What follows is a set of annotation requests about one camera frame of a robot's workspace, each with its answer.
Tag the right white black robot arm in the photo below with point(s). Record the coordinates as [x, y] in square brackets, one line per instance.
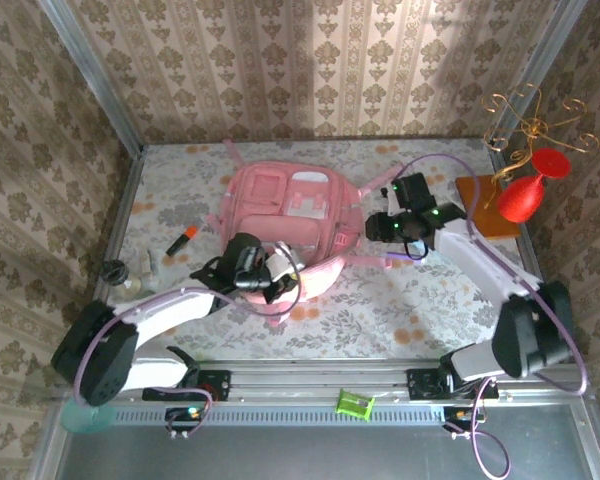
[485, 265]

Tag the small black controller board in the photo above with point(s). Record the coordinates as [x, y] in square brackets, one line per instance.
[462, 416]
[182, 415]

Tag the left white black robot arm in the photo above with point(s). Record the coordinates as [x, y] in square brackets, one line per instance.
[170, 307]

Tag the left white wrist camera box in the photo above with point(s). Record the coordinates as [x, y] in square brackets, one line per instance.
[282, 260]

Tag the aluminium frame post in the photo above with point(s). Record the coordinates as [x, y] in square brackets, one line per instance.
[94, 75]
[549, 45]

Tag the small bottle black cap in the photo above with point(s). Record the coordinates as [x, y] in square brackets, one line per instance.
[125, 287]

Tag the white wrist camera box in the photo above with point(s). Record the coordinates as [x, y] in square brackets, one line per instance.
[282, 260]
[394, 200]

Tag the orange black highlighter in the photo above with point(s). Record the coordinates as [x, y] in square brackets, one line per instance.
[180, 242]

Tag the pink school backpack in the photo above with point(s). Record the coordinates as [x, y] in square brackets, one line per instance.
[290, 220]

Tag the teal translucent cup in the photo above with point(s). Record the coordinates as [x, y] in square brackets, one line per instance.
[90, 422]

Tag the green pencil sharpener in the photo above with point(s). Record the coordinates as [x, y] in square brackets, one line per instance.
[354, 404]

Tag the red plastic wine glass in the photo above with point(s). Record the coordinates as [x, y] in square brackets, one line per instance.
[522, 197]

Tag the aluminium mounting rail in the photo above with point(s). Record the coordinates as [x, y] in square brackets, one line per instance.
[305, 380]

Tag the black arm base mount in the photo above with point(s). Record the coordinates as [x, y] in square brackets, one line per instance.
[422, 385]
[215, 385]

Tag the white blue correction tape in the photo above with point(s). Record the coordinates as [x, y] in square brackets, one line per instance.
[151, 270]

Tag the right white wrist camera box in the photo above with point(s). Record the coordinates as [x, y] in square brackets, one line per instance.
[394, 200]

